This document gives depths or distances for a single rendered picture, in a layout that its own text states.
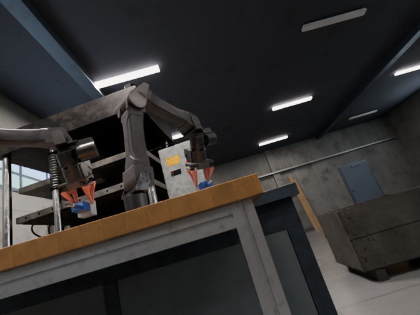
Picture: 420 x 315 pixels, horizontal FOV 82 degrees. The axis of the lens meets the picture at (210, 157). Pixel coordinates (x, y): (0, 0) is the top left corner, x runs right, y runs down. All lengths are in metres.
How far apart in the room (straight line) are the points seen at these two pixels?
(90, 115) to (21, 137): 1.19
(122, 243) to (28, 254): 0.17
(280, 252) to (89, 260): 0.54
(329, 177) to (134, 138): 11.51
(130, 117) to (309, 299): 0.75
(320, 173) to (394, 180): 3.12
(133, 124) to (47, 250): 0.41
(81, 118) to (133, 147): 1.48
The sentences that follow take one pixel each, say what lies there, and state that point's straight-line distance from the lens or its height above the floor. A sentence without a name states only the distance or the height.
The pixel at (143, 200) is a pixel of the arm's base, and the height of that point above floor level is 0.85.
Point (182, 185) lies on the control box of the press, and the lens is 1.81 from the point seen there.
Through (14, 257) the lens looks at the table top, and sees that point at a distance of 0.60.
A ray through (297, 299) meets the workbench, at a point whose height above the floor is 0.48.
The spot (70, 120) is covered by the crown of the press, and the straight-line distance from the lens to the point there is 2.25.
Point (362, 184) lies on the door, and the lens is 12.51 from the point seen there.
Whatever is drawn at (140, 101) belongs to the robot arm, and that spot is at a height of 1.17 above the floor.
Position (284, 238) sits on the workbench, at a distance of 0.83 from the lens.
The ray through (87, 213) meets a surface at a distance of 0.97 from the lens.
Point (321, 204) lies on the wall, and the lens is 11.65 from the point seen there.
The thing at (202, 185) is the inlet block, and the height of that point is 0.91.
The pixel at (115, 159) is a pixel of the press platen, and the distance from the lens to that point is 2.05.
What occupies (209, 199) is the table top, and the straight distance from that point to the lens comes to 0.46.
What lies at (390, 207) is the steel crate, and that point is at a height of 0.53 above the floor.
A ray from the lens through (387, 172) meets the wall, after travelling 13.27.
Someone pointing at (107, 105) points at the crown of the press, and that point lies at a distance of 2.11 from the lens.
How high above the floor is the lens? 0.70
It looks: 19 degrees up
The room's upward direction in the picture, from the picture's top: 17 degrees counter-clockwise
